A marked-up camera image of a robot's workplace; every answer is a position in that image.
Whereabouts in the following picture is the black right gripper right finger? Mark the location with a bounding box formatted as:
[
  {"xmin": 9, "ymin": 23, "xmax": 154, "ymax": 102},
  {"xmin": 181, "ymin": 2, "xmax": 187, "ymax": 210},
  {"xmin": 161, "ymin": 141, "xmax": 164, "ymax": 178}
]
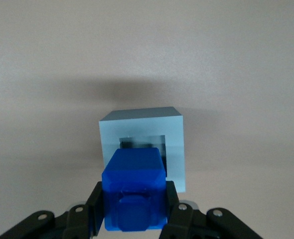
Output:
[{"xmin": 159, "ymin": 181, "xmax": 207, "ymax": 239}]

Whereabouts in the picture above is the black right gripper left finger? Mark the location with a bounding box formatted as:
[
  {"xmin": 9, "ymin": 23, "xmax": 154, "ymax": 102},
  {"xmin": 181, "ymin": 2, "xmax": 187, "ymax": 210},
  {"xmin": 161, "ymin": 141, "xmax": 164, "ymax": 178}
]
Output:
[{"xmin": 62, "ymin": 181, "xmax": 105, "ymax": 239}]

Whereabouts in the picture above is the blue plastic part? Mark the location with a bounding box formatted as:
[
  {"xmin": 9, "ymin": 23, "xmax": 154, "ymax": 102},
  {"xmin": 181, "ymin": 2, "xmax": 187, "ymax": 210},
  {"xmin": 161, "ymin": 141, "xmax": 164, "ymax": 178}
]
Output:
[{"xmin": 101, "ymin": 147, "xmax": 168, "ymax": 233}]

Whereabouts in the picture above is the gray square base block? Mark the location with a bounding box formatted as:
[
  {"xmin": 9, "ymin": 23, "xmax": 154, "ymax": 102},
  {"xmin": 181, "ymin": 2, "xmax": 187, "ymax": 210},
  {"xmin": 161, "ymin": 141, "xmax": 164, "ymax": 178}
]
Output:
[{"xmin": 98, "ymin": 107, "xmax": 186, "ymax": 194}]

